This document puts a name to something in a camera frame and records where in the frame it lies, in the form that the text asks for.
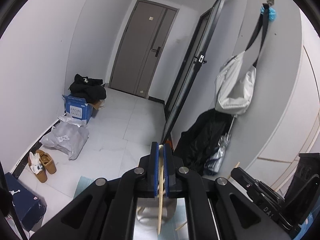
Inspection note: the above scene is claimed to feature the white utensil holder cup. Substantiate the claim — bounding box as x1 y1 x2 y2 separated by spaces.
136 198 177 223

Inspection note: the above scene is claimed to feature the black hanging jacket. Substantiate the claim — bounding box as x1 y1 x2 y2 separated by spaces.
173 109 233 175

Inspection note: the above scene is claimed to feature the silver folded umbrella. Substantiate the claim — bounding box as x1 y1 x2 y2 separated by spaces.
203 116 235 176

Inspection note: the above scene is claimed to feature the teal plaid tablecloth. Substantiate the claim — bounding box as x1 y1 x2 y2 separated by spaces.
73 175 190 240

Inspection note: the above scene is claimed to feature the grey plastic bag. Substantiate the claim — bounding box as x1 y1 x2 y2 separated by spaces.
40 114 89 160

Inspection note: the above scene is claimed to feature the blue cardboard box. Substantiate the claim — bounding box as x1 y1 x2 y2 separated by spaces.
62 95 93 123

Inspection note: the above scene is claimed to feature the black clothes pile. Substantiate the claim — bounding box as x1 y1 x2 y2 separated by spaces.
69 74 107 103

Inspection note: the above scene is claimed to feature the white hanging bag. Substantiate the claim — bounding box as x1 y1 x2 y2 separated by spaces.
214 3 270 116

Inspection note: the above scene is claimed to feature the brown entrance door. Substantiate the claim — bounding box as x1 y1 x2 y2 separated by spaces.
109 0 178 98

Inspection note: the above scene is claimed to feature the navy Jordan shoe box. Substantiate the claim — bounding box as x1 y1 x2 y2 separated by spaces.
5 172 47 231

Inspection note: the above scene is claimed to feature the black framed glass door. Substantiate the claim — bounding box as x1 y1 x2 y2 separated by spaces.
161 0 225 144

